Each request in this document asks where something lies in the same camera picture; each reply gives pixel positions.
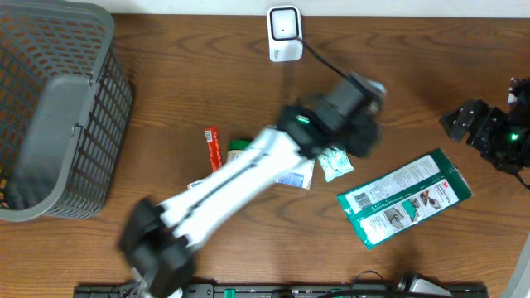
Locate light blue wipes pack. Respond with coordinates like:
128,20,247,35
317,147,354,182

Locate blue white packet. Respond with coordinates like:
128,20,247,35
276,160,315,190

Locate green white 3M package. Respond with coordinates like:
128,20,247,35
337,148,473,249

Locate green lid jar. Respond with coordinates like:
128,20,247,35
226,139,251,163

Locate orange tissue packet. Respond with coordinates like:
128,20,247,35
187,179,205,190

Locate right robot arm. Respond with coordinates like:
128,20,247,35
479,77,529,298

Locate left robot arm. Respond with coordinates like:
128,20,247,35
118,73,472,297

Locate white barcode scanner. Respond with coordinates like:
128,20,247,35
266,5,303,63

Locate red stick sachet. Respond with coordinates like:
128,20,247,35
204,127,223,172

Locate grey plastic basket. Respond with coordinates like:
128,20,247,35
1,1,133,222

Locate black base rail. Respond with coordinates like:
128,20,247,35
73,281,489,298

